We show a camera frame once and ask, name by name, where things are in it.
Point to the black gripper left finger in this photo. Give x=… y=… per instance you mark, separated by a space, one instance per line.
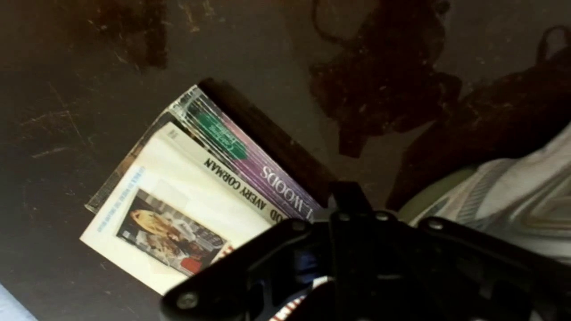
x=238 y=260

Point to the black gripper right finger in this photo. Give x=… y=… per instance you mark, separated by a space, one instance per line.
x=452 y=234

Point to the small tan block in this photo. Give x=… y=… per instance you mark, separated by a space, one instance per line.
x=179 y=189

